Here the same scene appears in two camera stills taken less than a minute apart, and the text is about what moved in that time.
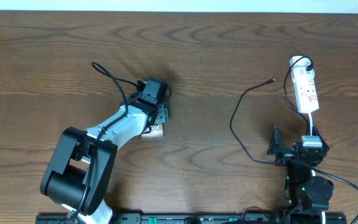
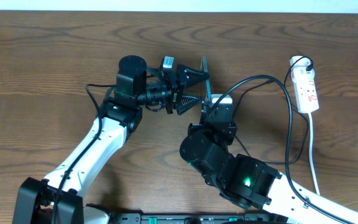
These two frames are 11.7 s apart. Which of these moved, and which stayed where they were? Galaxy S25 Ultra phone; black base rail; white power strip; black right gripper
Moved: black right gripper; Galaxy S25 Ultra phone
Stayed: black base rail; white power strip
